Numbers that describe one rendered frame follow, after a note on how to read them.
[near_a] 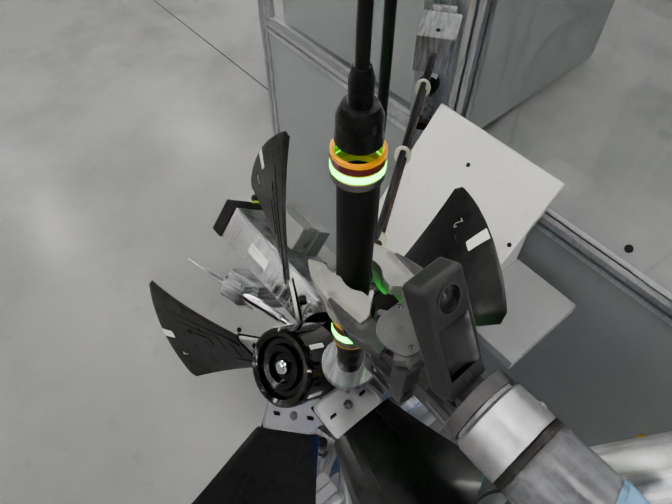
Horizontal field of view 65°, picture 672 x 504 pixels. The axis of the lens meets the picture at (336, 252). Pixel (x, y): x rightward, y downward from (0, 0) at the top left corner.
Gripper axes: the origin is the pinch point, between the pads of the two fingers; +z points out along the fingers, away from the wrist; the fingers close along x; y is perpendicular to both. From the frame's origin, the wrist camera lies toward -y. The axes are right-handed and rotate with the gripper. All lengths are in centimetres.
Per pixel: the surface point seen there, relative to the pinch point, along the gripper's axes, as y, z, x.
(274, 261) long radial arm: 39.6, 29.1, 8.8
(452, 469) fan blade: 32.8, -19.2, 4.6
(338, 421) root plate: 34.3, -3.9, -2.8
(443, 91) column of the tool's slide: 27, 35, 58
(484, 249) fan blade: 8.7, -6.0, 18.4
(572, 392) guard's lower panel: 103, -21, 70
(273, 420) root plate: 41.5, 4.7, -9.0
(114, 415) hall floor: 153, 84, -38
